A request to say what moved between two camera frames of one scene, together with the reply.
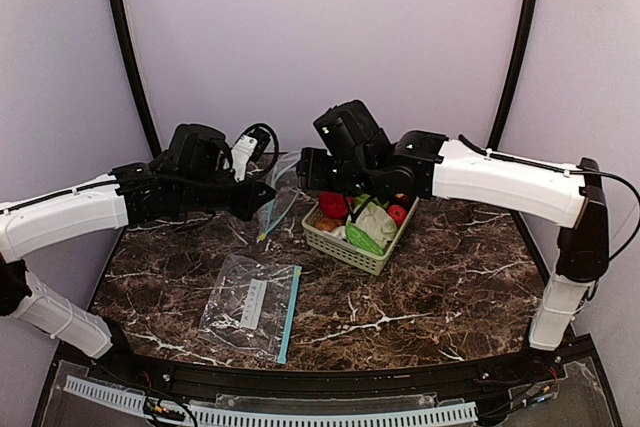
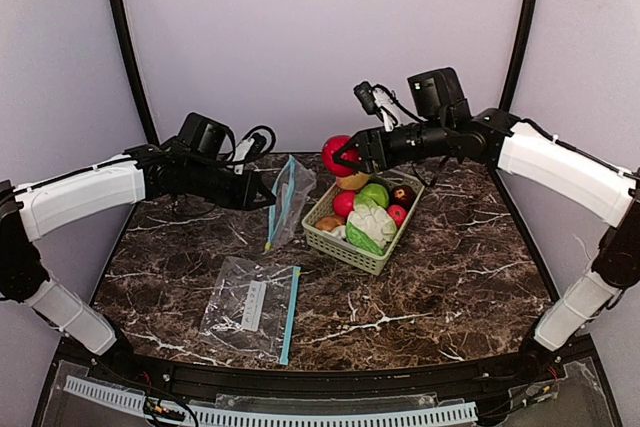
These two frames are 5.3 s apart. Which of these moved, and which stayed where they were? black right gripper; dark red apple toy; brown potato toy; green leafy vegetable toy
Moved: black right gripper
Stayed: dark red apple toy; brown potato toy; green leafy vegetable toy
